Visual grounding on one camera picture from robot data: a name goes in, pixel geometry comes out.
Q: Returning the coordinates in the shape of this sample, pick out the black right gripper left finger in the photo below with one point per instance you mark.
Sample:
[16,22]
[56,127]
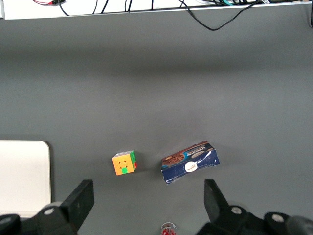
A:
[79,200]

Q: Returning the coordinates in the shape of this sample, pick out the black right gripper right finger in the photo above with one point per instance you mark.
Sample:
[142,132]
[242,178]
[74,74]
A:
[215,200]

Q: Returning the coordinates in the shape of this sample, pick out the dark blue cookie box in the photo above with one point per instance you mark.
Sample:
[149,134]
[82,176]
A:
[188,169]

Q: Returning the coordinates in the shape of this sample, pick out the white rectangular tray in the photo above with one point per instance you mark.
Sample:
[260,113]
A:
[23,175]

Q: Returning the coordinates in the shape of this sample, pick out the red white round object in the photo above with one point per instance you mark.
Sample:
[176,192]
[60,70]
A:
[168,229]

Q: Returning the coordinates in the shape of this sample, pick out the orange green puzzle cube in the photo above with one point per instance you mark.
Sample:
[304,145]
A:
[122,165]

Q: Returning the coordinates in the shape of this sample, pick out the grey metal bracket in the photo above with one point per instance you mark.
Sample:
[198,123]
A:
[2,9]

